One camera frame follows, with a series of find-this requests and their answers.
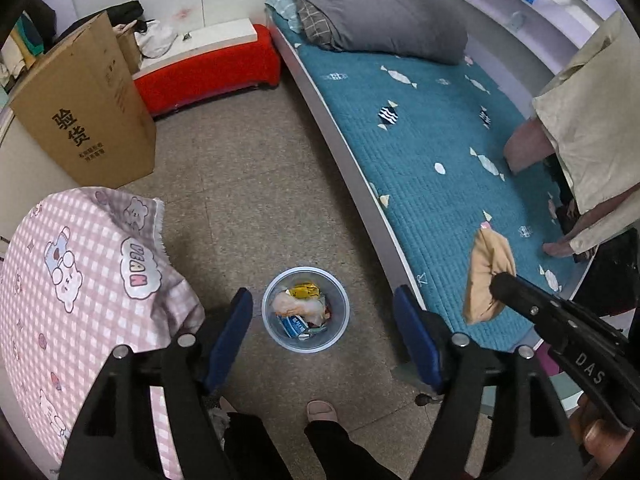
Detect beige hanging shirt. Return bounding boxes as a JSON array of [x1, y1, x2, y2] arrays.
[[503, 11, 639, 257]]

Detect blue white box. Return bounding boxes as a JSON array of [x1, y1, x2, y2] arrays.
[[279, 315, 310, 340]]

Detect teal bunk bed frame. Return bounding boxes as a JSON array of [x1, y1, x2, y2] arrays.
[[263, 0, 640, 411]]

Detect yellow snack wrapper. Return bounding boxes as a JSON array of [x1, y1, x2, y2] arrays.
[[286, 282, 321, 300]]

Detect right hand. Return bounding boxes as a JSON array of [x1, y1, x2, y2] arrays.
[[568, 393, 639, 479]]

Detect white plastic bag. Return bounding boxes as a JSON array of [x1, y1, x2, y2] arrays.
[[134, 20, 178, 58]]

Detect red bench with white top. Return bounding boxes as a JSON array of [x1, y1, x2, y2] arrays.
[[134, 18, 281, 116]]

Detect light blue trash bin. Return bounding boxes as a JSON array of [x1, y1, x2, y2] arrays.
[[262, 266, 350, 354]]

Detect orange white bread bag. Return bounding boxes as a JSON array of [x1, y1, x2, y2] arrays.
[[271, 292, 330, 326]]

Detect white curved cabinet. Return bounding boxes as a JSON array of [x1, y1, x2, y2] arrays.
[[0, 107, 78, 240]]

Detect hanging clothes on rail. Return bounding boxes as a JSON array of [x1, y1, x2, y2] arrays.
[[1, 0, 56, 93]]

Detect tall brown cardboard box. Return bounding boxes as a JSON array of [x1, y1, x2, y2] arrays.
[[9, 13, 156, 188]]

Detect teal patterned mattress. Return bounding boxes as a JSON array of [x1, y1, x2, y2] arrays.
[[271, 15, 579, 350]]

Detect brown paper bag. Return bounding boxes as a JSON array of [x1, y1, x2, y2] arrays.
[[462, 223, 516, 325]]

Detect person's pink slipper foot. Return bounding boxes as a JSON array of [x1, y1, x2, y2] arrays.
[[306, 400, 338, 422]]

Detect grey folded duvet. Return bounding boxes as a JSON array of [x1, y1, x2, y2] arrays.
[[295, 0, 468, 65]]

